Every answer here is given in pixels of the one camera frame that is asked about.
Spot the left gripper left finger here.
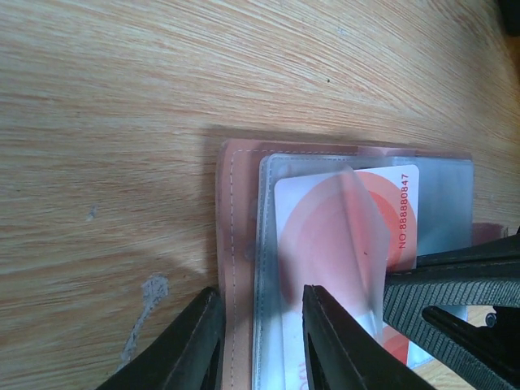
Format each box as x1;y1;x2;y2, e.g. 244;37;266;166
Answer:
97;287;226;390

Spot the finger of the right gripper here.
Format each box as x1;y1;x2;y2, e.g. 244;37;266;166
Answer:
383;225;519;389

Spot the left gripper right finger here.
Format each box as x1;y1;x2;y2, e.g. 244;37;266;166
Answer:
302;285;433;390

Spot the red circle white card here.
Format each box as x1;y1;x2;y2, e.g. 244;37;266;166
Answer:
274;164;419;389

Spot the pink card holder wallet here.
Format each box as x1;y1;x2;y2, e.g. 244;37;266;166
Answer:
216;139;510;389

